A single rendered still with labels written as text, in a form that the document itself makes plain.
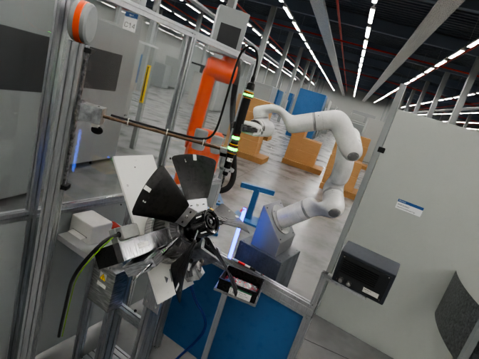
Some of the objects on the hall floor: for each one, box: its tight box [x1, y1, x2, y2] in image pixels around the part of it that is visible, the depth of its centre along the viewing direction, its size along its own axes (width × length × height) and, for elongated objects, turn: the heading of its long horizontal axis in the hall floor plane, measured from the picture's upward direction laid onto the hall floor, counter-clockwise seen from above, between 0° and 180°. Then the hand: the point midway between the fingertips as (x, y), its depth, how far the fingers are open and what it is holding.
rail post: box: [153, 296, 172, 348], centre depth 237 cm, size 4×4×78 cm
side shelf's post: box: [71, 259, 96, 359], centre depth 204 cm, size 4×4×83 cm
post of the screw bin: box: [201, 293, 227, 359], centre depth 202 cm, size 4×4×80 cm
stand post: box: [130, 301, 164, 359], centre depth 183 cm, size 4×9×91 cm, turn 104°
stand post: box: [94, 259, 132, 359], centre depth 189 cm, size 4×9×115 cm, turn 104°
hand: (239, 126), depth 161 cm, fingers closed on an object, 4 cm apart
